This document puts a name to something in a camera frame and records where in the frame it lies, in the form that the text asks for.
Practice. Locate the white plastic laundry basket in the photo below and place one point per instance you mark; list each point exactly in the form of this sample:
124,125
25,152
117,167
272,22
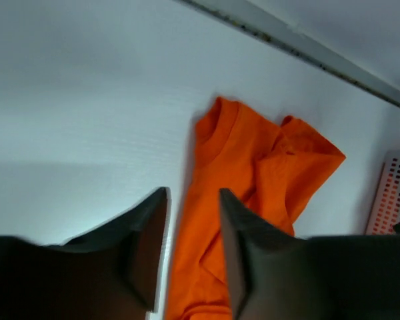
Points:
385,213

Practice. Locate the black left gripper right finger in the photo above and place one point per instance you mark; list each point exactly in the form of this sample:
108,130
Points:
272,275

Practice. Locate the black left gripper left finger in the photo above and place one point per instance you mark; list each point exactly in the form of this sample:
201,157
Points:
110,272

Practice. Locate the orange t-shirt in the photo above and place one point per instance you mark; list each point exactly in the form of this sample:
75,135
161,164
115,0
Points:
273,169

